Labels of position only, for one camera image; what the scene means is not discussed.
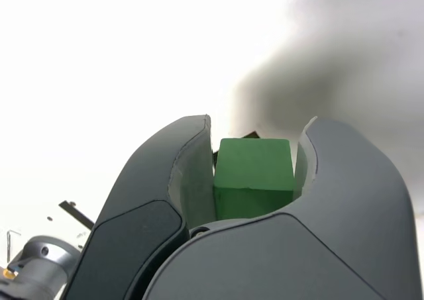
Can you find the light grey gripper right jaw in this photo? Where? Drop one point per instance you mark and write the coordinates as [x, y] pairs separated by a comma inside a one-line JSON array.
[[298, 260]]

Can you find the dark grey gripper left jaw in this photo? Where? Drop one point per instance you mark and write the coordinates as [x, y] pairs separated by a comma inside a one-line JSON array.
[[132, 214]]

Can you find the green cube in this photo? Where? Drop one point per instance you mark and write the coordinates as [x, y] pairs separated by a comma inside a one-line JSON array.
[[255, 174]]

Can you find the black tape square outline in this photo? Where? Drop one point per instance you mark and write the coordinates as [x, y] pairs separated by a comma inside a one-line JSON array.
[[252, 135]]

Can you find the black tape strip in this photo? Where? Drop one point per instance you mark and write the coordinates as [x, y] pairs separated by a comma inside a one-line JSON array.
[[77, 214]]

